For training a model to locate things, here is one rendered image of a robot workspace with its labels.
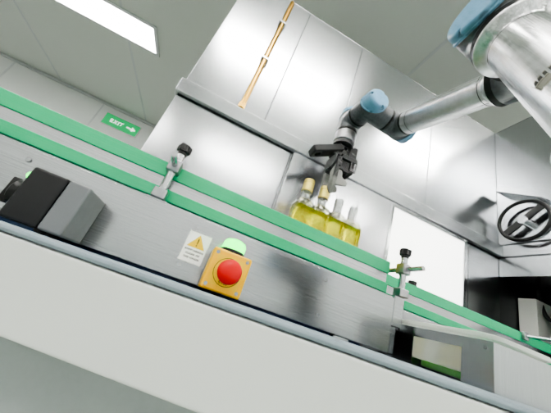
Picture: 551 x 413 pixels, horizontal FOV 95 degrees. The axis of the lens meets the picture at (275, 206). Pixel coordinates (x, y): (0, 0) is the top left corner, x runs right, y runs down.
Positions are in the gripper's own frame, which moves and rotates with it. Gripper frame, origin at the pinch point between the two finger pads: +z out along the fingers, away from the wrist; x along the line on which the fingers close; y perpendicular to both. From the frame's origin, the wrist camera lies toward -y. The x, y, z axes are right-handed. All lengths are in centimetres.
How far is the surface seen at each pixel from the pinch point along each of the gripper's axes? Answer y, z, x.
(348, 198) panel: 15.6, -8.6, 12.2
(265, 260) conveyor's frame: -15.4, 30.7, -15.4
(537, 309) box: 117, 2, 8
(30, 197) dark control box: -53, 36, -23
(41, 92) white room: -307, -128, 310
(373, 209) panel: 27.7, -9.4, 12.3
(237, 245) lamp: -22.7, 31.2, -21.0
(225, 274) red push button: -23, 37, -25
